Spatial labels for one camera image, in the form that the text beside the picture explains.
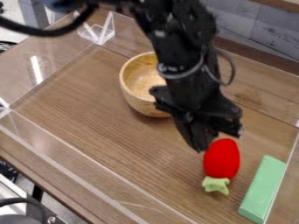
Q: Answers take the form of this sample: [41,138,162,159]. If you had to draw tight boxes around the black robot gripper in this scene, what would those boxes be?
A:
[148,85,245,153]

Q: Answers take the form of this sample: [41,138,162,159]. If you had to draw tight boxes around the red felt strawberry green leaves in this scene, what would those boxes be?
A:
[201,138,240,196]

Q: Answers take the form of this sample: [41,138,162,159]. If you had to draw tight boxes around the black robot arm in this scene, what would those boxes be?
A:
[0,0,242,151]

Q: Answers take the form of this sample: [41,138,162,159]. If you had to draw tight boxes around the light wooden bowl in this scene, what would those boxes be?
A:
[118,52,169,118]

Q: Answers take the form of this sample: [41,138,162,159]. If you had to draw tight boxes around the green rectangular foam block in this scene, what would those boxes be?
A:
[237,155,285,224]

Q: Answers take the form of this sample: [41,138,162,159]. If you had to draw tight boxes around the clear acrylic enclosure wall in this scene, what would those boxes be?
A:
[0,15,299,224]

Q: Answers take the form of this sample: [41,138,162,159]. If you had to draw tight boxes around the black metal bracket with bolt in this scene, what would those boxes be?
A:
[25,195,69,224]

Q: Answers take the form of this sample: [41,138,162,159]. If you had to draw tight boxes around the black cable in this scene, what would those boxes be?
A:
[0,197,46,224]

